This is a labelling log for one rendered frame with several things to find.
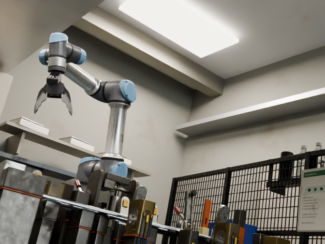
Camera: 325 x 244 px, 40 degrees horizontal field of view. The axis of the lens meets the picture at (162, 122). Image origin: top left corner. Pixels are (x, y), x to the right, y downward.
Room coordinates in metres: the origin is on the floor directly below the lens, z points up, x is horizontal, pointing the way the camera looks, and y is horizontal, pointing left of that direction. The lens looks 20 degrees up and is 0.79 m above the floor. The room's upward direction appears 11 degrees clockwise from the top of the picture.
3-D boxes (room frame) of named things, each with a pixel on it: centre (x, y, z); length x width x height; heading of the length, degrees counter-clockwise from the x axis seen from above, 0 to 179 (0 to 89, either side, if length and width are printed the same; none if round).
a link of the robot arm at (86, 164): (2.24, 0.32, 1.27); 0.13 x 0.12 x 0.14; 59
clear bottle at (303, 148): (2.26, -0.78, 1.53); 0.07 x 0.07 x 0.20
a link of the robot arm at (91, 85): (2.02, 0.45, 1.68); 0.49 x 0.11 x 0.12; 149
